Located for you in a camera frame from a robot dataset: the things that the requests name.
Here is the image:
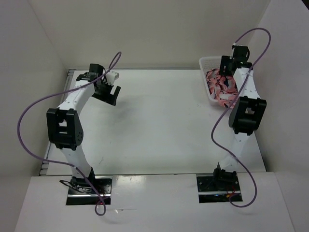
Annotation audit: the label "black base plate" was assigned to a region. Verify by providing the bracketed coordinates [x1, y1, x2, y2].
[197, 174, 243, 203]
[60, 175, 112, 206]

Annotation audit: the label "aluminium table edge rail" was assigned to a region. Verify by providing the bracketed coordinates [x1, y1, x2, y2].
[40, 69, 75, 176]

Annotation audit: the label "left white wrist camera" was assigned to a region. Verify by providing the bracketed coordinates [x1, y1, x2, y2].
[105, 71, 119, 86]

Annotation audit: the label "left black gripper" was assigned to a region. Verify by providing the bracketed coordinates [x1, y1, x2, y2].
[92, 79, 121, 106]

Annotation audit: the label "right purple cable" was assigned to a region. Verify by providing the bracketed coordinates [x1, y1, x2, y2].
[211, 28, 271, 208]

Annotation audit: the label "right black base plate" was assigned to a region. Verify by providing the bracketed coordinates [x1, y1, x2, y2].
[197, 174, 243, 203]

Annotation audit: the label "purple cable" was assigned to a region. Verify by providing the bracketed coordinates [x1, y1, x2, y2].
[211, 28, 271, 208]
[16, 51, 122, 216]

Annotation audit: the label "pink shark print shorts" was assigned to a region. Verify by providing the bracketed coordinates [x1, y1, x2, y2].
[205, 69, 238, 108]

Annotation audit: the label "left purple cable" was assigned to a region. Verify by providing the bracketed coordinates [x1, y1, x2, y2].
[16, 51, 122, 216]

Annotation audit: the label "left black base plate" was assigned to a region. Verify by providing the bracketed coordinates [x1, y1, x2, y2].
[60, 175, 112, 206]

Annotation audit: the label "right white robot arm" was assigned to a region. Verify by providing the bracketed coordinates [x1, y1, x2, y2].
[211, 44, 267, 191]

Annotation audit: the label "white plastic basket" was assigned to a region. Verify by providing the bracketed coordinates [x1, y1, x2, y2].
[198, 56, 239, 107]

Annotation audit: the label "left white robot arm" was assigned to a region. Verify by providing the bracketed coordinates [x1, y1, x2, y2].
[46, 64, 121, 194]

